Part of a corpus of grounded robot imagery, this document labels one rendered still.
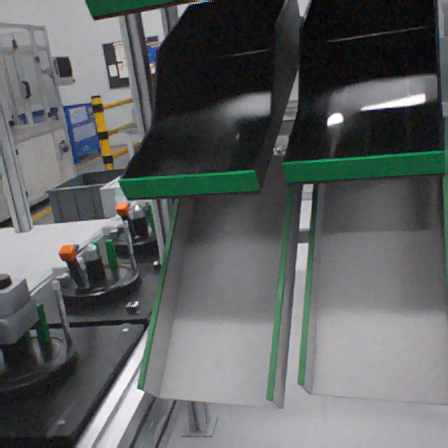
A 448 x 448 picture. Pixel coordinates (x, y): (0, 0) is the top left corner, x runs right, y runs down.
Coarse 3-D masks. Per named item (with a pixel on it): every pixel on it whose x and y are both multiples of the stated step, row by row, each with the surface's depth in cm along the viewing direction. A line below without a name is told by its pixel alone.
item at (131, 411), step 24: (120, 216) 144; (144, 336) 76; (120, 384) 65; (120, 408) 60; (144, 408) 62; (168, 408) 70; (96, 432) 56; (120, 432) 56; (144, 432) 61; (168, 432) 69
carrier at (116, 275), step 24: (96, 240) 95; (96, 264) 90; (120, 264) 97; (144, 264) 102; (48, 288) 96; (72, 288) 89; (96, 288) 87; (120, 288) 87; (144, 288) 90; (48, 312) 86; (72, 312) 84; (96, 312) 83; (120, 312) 82; (144, 312) 81
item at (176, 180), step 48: (240, 0) 65; (288, 0) 60; (192, 48) 67; (240, 48) 69; (288, 48) 59; (192, 96) 64; (240, 96) 61; (288, 96) 58; (144, 144) 55; (192, 144) 56; (240, 144) 54; (144, 192) 51; (192, 192) 49; (240, 192) 48
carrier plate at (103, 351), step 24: (72, 336) 76; (96, 336) 75; (120, 336) 74; (96, 360) 69; (120, 360) 68; (72, 384) 64; (96, 384) 63; (0, 408) 61; (24, 408) 60; (48, 408) 60; (72, 408) 59; (96, 408) 60; (0, 432) 57; (24, 432) 56; (48, 432) 56; (72, 432) 55
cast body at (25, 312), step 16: (0, 288) 64; (16, 288) 65; (0, 304) 64; (16, 304) 65; (32, 304) 68; (0, 320) 63; (16, 320) 64; (32, 320) 68; (0, 336) 63; (16, 336) 64
